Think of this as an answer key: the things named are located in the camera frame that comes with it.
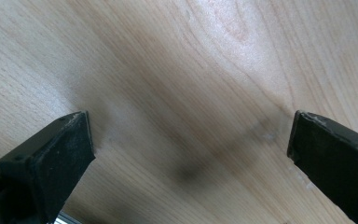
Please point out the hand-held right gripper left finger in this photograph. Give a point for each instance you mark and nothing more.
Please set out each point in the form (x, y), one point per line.
(52, 165)

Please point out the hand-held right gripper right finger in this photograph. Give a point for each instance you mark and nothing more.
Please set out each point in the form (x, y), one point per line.
(335, 158)

